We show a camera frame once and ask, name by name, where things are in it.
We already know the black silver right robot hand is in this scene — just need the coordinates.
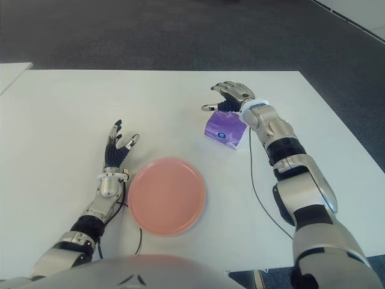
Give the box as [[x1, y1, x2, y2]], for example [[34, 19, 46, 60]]
[[201, 81, 256, 117]]

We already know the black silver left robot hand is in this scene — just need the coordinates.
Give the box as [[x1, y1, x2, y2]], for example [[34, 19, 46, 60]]
[[103, 119, 141, 169]]

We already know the purple tissue paper pack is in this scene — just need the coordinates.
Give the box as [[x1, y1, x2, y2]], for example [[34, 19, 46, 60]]
[[203, 110, 249, 151]]

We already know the round pink plate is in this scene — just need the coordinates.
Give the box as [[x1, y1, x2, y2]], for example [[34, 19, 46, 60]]
[[128, 157, 208, 237]]

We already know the grey robot torso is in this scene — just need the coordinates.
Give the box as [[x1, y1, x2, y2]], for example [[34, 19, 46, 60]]
[[0, 254, 262, 289]]

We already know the neighbouring white table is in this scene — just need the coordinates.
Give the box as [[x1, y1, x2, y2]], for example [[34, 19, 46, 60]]
[[0, 62, 33, 96]]

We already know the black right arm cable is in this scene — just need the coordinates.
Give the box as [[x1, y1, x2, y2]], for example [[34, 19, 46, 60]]
[[248, 126, 294, 241]]

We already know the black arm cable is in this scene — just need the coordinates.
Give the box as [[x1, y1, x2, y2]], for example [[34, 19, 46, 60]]
[[248, 126, 294, 241], [96, 177, 144, 258]]

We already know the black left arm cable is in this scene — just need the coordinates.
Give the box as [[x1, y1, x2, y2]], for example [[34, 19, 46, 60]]
[[96, 177, 144, 258]]

